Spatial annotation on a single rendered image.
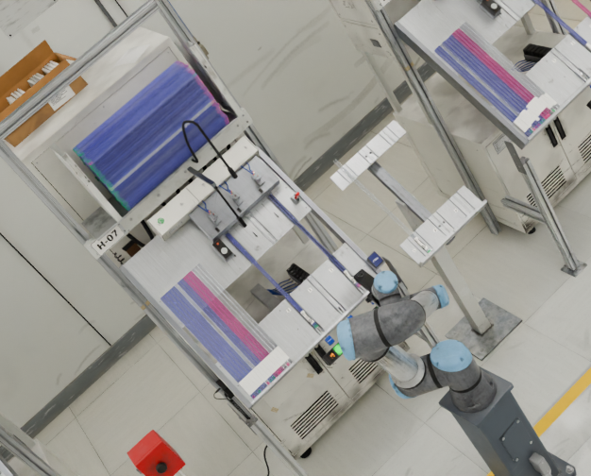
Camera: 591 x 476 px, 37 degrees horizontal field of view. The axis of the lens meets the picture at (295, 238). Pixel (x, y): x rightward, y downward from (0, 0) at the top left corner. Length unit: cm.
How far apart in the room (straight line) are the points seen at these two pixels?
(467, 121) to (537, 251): 68
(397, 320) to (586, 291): 156
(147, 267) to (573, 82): 180
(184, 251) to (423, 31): 130
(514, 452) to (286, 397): 102
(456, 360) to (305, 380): 104
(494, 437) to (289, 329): 82
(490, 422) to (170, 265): 128
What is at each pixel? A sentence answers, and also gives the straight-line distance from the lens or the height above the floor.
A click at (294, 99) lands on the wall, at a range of 522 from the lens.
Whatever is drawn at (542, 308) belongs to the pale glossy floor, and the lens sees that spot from 395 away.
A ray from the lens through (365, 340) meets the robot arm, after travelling 253.
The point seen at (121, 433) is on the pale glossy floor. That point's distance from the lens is 484.
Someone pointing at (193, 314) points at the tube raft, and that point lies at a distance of 331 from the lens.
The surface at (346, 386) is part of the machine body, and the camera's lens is 388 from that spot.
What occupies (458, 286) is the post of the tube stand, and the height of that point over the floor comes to 31.
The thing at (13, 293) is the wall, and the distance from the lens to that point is 493.
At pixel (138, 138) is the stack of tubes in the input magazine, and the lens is 322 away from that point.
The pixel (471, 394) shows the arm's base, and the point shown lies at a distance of 296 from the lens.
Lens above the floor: 282
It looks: 34 degrees down
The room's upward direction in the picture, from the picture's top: 36 degrees counter-clockwise
